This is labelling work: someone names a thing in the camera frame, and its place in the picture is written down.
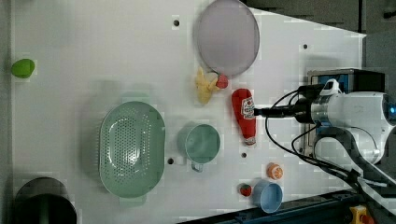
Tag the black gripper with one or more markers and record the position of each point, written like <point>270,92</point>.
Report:
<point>300,110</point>

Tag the red plush ketchup bottle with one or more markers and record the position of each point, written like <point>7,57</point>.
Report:
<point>243,108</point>

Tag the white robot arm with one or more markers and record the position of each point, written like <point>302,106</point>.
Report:
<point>352,127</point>

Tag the orange slice toy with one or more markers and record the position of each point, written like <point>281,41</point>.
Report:
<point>274,171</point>

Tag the red toy strawberry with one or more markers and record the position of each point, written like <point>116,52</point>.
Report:
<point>222,82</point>

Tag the blue plastic cup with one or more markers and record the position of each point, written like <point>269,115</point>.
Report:
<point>267,196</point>

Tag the small red toy tomato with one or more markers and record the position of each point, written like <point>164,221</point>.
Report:
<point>245,189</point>

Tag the grey round plate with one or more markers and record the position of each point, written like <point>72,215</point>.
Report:
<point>228,37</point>

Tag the green plastic mug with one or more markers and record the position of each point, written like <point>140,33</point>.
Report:
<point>199,143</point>

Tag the yellow red clamp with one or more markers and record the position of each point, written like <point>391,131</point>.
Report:
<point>360,216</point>

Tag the dark green round bin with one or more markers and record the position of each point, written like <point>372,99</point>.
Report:
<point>44,200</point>

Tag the green toy fruit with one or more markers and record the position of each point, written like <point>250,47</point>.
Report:
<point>23,68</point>

